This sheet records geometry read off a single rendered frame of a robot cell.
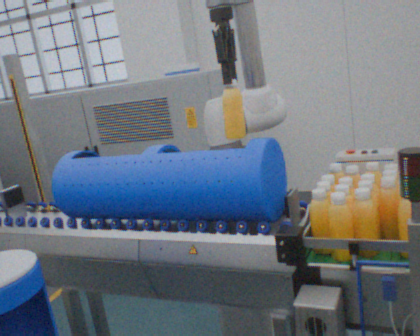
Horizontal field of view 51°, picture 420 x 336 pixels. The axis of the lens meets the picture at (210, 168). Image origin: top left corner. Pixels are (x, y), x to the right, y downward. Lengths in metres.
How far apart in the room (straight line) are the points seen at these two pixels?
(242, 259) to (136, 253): 0.43
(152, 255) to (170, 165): 0.36
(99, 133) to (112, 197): 1.93
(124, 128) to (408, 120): 2.41
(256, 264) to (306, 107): 2.87
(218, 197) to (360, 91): 2.87
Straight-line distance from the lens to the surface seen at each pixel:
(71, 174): 1.76
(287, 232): 1.28
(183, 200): 1.47
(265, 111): 2.04
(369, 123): 4.16
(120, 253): 1.73
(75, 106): 3.63
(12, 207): 2.24
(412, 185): 1.00
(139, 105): 3.30
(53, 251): 1.96
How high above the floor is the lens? 1.50
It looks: 13 degrees down
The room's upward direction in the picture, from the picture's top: 9 degrees counter-clockwise
